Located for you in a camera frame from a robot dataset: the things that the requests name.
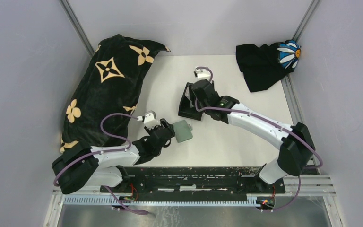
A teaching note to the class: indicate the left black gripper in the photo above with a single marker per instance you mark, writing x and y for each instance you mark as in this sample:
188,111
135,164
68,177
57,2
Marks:
169,126

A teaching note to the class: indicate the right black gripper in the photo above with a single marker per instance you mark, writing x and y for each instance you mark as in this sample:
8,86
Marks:
198,104

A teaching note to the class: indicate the green leather card holder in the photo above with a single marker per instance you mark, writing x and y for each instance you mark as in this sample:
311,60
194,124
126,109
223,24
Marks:
182,131

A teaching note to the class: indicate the black plastic bin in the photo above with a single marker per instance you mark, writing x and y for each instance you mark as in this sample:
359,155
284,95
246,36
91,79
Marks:
187,105

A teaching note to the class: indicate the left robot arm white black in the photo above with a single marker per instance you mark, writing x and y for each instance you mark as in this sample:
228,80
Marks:
85,165

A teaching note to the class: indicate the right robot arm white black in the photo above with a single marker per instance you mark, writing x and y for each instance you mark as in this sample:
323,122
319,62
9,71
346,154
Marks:
294,142

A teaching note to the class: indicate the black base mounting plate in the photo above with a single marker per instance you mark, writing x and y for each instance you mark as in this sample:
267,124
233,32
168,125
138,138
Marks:
196,184

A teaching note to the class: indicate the black cloth with daisy print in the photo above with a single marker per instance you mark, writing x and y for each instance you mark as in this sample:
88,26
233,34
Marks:
264,66

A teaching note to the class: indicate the black blanket with tan flowers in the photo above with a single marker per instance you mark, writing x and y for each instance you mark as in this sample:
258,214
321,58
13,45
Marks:
99,110

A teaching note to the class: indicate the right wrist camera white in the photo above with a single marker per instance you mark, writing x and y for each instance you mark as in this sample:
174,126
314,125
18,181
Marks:
203,73

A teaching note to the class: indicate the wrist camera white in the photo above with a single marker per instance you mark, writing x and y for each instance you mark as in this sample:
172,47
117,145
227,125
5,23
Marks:
149,120
203,73

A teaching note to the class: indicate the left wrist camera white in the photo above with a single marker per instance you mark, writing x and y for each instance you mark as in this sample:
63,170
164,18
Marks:
149,120

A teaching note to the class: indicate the aluminium rail frame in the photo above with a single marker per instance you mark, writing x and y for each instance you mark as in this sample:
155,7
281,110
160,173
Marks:
302,186

